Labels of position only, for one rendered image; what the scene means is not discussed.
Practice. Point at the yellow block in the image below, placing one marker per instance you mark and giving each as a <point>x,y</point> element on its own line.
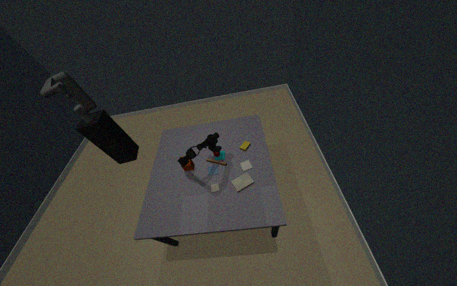
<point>245,146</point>

